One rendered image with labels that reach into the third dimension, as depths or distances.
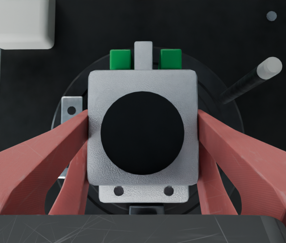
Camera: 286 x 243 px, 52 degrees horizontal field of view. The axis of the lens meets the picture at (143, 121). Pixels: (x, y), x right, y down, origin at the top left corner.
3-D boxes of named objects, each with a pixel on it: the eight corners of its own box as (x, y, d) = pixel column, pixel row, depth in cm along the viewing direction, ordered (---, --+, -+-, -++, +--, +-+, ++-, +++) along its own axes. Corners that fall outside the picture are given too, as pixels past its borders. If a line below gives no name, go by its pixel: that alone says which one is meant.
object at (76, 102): (87, 127, 21) (82, 125, 19) (66, 127, 21) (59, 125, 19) (87, 99, 21) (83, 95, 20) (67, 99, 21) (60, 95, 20)
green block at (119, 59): (135, 88, 21) (131, 69, 16) (119, 88, 21) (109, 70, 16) (135, 72, 21) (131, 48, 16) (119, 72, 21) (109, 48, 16)
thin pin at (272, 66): (229, 104, 21) (283, 74, 12) (217, 104, 21) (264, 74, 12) (228, 93, 21) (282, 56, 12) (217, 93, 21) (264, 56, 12)
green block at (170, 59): (174, 87, 21) (182, 69, 16) (157, 87, 21) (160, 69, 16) (174, 71, 21) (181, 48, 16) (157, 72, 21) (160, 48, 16)
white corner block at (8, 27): (61, 56, 26) (45, 39, 22) (10, 57, 26) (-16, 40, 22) (62, 5, 26) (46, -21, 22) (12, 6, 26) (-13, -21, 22)
